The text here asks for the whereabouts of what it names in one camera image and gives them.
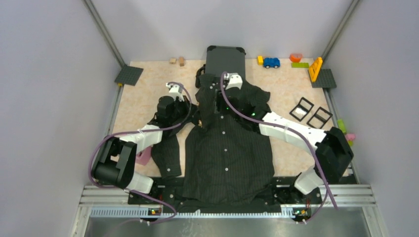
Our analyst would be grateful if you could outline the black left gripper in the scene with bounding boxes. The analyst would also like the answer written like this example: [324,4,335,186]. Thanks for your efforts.
[168,95,199,124]

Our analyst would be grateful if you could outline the black pinstriped button shirt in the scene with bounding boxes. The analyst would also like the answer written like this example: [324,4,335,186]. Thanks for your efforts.
[151,75,274,205]

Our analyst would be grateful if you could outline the black frame brooch box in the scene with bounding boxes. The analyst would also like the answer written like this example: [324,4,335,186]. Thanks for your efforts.
[289,97,314,122]

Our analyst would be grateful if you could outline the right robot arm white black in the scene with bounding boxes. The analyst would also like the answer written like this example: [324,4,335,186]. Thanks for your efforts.
[219,72,354,203]

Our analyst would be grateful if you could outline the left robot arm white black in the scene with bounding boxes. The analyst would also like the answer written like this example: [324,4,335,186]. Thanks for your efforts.
[88,81,196,204]

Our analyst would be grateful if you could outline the dark grey case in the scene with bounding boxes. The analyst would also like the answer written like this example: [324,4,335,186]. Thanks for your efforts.
[195,45,246,88]

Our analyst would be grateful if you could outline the wooden block right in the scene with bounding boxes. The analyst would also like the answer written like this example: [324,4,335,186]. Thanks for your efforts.
[178,57,185,67]

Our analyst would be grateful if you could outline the pink stapler box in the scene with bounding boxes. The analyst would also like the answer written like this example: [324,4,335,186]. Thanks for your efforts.
[135,146,152,166]

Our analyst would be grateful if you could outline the left dark grey baseplate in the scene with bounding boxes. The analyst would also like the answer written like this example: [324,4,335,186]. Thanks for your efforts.
[114,65,144,86]

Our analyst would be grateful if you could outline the dark grey baseplate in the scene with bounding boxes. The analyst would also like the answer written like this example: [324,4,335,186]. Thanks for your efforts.
[311,69,337,89]
[114,65,144,86]

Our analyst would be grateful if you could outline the yellow toy brick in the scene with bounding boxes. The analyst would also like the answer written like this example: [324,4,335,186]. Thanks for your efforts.
[257,55,264,65]

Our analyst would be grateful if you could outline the blue toy car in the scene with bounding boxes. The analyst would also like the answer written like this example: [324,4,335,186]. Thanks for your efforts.
[263,57,281,69]

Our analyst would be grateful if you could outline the green flat brick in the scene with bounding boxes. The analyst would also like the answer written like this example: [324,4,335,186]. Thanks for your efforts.
[291,62,310,68]

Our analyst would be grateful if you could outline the orange bowl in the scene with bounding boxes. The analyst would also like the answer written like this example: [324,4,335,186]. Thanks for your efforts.
[289,53,302,63]

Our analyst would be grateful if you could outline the orange toy ladder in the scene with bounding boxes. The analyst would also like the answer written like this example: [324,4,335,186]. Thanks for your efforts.
[308,57,323,82]

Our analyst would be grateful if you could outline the right dark grey baseplate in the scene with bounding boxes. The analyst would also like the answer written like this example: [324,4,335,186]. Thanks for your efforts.
[311,69,337,89]

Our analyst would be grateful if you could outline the green pink toy bricks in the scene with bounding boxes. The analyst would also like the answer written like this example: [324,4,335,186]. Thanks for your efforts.
[337,119,356,146]

